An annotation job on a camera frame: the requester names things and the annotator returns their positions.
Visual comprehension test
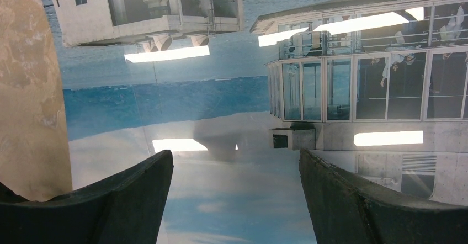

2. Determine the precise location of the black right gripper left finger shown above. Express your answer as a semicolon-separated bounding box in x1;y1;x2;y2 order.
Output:
1;150;173;243

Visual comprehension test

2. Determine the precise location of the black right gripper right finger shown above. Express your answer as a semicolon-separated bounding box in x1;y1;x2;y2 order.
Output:
299;149;467;243

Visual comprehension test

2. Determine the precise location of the building and sky photo print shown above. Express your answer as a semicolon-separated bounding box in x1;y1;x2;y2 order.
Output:
35;0;468;244

